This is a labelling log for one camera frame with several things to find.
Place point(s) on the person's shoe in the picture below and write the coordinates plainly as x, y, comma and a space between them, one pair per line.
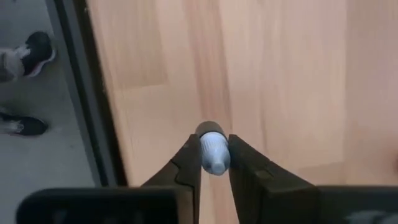
38, 53
25, 126

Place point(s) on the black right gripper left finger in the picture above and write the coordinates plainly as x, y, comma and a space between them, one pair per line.
186, 168

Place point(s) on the person's leg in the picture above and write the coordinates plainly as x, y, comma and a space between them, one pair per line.
9, 65

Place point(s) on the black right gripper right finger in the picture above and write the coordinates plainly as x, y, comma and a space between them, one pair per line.
267, 193

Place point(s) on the small white-capped dropper bottle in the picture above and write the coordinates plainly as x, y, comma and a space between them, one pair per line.
214, 152

